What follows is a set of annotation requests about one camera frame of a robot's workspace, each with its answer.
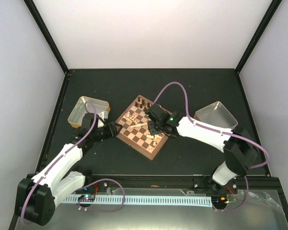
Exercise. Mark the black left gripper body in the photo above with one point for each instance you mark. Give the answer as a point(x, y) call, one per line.
point(111, 132)

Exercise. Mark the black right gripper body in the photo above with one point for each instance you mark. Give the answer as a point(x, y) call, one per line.
point(154, 131)

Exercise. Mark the light wooden knight piece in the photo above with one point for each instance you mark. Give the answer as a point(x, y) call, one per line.
point(153, 137)

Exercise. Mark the light wooden king piece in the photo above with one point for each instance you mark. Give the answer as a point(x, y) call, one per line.
point(138, 125)

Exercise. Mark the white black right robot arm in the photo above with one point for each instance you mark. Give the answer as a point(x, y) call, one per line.
point(239, 154)

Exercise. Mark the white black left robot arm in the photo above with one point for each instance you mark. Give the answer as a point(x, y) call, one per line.
point(38, 196)

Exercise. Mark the pile of light pieces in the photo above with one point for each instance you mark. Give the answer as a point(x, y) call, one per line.
point(131, 117)

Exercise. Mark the left controller circuit board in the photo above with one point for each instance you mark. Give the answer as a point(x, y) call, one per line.
point(86, 198)

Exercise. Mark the controller circuit board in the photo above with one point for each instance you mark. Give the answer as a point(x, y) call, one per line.
point(86, 198)
point(225, 200)

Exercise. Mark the right controller circuit board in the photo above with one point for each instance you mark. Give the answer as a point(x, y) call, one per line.
point(225, 200)

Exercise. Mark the wooden chessboard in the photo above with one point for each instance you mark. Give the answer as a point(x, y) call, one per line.
point(136, 137)

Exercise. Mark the yellow metal tin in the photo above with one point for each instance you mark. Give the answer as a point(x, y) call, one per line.
point(85, 105)

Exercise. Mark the pink metal tin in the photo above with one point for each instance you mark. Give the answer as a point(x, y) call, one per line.
point(215, 116)

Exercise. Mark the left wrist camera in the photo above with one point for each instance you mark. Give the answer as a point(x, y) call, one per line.
point(103, 115)

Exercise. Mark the white slotted cable duct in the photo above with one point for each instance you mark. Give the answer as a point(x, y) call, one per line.
point(197, 201)

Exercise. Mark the black rear mounting rail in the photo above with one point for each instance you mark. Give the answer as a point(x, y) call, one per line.
point(199, 184)

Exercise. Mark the black left frame post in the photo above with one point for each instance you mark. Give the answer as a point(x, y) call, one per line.
point(31, 6)

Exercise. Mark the black frame post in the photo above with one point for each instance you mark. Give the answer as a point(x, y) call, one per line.
point(31, 6)
point(268, 15)

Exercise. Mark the black right frame post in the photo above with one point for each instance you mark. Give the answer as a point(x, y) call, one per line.
point(268, 15)

